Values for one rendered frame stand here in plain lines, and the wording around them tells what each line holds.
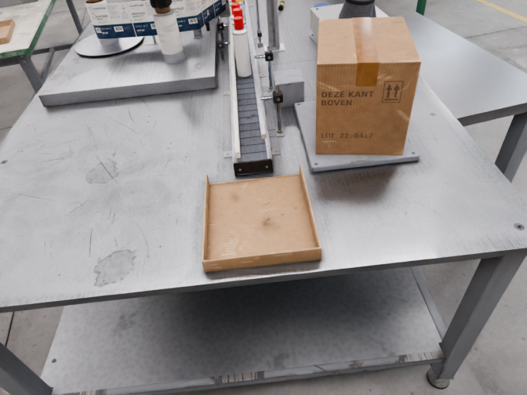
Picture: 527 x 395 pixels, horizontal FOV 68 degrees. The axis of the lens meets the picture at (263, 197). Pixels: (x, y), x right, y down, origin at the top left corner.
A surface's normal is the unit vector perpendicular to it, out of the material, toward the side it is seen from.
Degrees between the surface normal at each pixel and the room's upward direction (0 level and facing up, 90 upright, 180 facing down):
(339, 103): 90
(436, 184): 0
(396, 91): 90
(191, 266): 0
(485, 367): 0
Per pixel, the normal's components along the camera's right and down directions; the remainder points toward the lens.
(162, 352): -0.07, -0.74
